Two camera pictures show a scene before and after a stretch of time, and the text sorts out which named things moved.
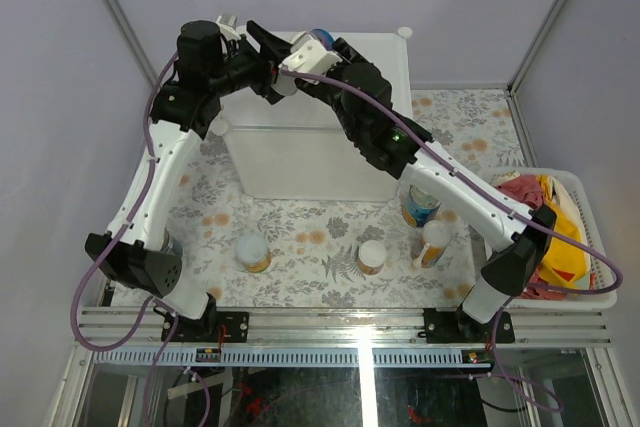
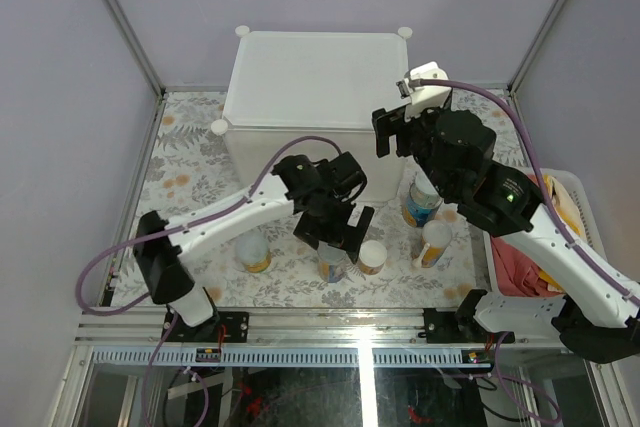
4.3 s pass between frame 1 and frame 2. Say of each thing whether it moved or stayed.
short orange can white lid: stayed
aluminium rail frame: stayed
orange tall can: moved
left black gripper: moved
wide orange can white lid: stayed
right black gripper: moved
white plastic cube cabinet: stayed
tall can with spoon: stayed
